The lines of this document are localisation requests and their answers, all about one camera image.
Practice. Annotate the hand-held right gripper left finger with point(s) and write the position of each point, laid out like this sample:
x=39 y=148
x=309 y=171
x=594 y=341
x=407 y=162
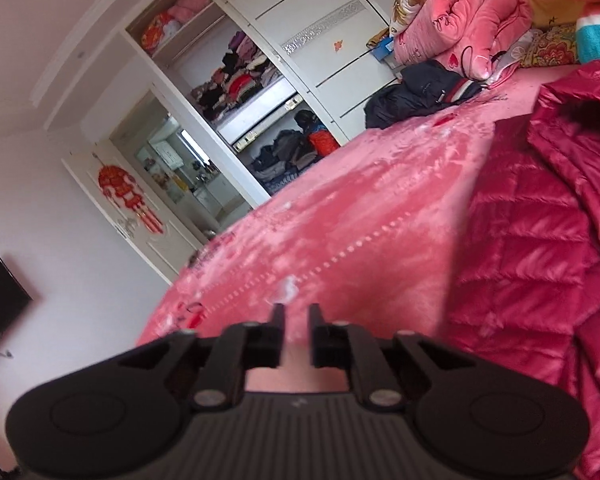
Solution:
x=277 y=331

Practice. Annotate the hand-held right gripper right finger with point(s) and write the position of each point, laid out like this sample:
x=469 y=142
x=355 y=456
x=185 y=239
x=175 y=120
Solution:
x=315 y=332

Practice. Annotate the red puffer jacket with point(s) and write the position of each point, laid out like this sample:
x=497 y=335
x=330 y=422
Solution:
x=520 y=240

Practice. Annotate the pile of dark clothes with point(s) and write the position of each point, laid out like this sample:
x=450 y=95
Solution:
x=280 y=155

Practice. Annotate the pile of folded clothes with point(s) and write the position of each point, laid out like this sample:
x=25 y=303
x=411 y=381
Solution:
x=240 y=75

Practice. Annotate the small black object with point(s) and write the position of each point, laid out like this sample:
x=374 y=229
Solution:
x=195 y=261

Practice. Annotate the white room door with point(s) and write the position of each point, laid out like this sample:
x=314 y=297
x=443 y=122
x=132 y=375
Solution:
x=165 y=255

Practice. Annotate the white kitchen cabinet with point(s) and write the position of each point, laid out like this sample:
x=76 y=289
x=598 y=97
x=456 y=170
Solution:
x=215 y=205

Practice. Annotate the orange bag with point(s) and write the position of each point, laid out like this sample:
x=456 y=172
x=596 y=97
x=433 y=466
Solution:
x=322 y=142

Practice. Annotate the white wardrobe drawer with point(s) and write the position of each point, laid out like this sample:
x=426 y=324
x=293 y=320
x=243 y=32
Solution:
x=260 y=122

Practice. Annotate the red knot ornament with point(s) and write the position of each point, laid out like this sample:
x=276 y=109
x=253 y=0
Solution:
x=120 y=187

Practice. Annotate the black jacket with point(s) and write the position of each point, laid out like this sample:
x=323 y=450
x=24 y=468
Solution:
x=410 y=95

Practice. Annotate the blue box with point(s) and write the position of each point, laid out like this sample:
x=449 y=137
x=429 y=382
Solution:
x=382 y=49

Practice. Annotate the white wardrobe sliding door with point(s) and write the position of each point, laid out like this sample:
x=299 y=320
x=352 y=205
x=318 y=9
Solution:
x=305 y=25

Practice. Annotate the white wardrobe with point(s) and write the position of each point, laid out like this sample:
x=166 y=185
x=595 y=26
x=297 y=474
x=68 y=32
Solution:
x=260 y=20

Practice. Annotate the red printed quilt bag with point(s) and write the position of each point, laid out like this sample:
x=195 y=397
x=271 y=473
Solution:
x=157 y=32

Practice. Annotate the pink folded blanket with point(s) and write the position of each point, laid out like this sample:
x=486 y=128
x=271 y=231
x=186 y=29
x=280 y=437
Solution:
x=190 y=2

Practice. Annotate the pink rolled quilt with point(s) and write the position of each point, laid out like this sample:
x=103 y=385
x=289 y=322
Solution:
x=470 y=15

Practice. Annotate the yellow floral fabric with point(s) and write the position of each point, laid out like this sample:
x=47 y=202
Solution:
x=550 y=50

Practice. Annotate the black wall television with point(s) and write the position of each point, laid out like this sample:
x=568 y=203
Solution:
x=0 y=300

